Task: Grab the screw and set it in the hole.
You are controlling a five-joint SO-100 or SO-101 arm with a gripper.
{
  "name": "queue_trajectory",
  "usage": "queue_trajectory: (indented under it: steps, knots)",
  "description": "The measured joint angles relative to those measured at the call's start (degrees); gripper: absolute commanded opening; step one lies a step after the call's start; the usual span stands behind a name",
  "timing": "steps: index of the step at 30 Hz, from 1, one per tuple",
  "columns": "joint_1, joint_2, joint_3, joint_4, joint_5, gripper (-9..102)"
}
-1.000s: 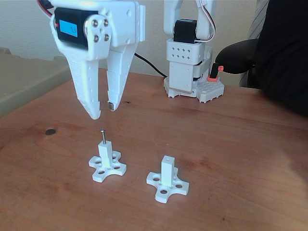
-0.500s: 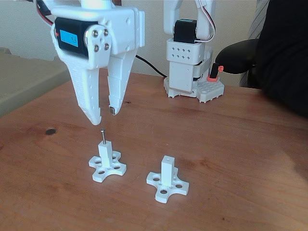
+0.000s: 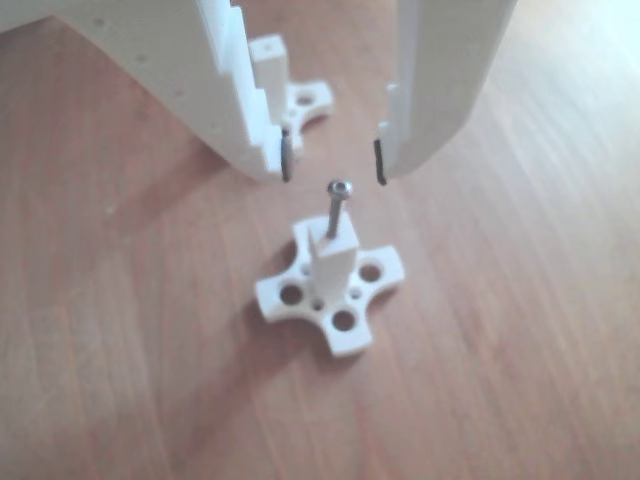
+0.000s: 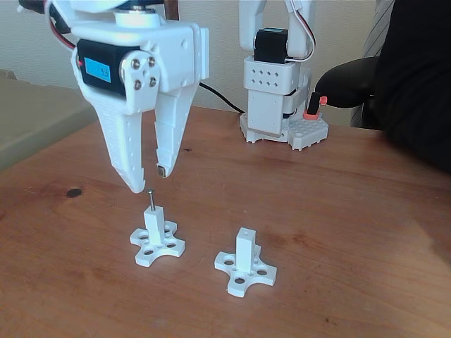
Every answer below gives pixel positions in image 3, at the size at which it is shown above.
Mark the silver metal screw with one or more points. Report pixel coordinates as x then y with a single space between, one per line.
334 215

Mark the white cross-base post stand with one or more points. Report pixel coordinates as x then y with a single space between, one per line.
335 260
272 65

